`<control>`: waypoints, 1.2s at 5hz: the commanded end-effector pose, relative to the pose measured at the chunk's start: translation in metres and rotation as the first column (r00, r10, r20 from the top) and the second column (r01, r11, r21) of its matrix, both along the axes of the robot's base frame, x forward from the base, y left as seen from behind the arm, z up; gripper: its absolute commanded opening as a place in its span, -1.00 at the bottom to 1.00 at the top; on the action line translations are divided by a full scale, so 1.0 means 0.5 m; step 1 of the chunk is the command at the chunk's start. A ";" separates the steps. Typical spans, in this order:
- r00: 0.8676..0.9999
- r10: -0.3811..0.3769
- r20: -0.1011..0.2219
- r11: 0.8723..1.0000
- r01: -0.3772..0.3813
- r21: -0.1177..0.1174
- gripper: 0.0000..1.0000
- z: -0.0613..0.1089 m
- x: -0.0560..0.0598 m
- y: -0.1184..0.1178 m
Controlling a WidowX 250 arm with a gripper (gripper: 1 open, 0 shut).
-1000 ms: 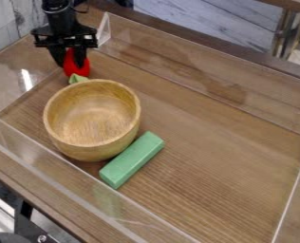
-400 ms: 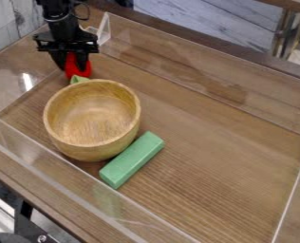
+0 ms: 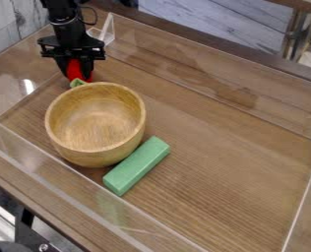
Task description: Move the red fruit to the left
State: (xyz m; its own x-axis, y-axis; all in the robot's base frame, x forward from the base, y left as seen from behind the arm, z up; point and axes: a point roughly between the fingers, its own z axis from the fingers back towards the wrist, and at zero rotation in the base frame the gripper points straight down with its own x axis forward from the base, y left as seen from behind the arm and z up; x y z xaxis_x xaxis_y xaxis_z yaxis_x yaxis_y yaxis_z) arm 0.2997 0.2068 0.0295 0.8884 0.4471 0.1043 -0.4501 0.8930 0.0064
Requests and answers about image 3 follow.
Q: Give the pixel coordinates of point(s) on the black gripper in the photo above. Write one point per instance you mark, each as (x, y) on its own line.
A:
(71, 43)

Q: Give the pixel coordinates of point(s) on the red plush fruit green stem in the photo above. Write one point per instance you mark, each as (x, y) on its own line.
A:
(75, 75)

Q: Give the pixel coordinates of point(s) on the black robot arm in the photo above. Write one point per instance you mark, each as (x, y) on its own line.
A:
(62, 11)

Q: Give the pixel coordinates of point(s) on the wooden bowl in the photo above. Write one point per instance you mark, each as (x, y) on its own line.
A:
(95, 123)

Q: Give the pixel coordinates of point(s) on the green rectangular block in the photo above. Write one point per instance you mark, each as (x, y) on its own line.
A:
(134, 167)

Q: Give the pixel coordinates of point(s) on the metal table leg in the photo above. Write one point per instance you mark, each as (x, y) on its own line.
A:
(297, 36)

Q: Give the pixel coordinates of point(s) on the clear acrylic tray wall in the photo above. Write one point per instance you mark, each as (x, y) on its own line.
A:
(90, 215)

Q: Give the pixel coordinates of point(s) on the black table frame bracket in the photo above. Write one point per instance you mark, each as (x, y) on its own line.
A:
(26, 236)

